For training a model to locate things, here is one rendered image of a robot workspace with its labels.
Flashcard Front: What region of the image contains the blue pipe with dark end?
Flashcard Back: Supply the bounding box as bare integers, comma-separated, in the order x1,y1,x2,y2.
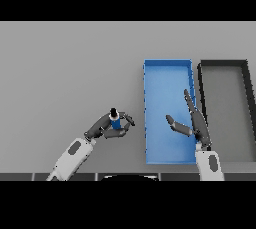
109,107,122,131

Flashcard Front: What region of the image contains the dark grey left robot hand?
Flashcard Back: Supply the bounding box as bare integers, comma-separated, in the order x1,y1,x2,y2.
83,111,136,142

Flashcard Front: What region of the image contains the blue rectangular bin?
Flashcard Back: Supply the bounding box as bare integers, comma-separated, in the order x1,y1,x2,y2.
142,58,198,165

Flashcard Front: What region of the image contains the dark grey rectangular bin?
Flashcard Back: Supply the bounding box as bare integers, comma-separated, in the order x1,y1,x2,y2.
196,59,256,163

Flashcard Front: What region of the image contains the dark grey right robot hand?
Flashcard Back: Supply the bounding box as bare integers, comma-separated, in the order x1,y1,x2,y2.
165,88,213,151

